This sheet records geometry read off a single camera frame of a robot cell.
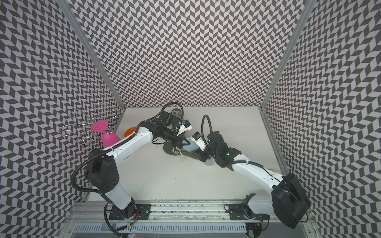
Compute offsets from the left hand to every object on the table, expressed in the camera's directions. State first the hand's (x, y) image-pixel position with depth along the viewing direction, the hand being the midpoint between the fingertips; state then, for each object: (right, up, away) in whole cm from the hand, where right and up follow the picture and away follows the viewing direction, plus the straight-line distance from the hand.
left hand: (187, 144), depth 80 cm
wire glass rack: (-60, +11, +1) cm, 61 cm away
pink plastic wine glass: (-40, +3, -6) cm, 40 cm away
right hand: (+4, -4, 0) cm, 6 cm away
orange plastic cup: (-39, +6, +16) cm, 43 cm away
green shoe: (-7, -5, +7) cm, 11 cm away
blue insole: (+3, -2, 0) cm, 4 cm away
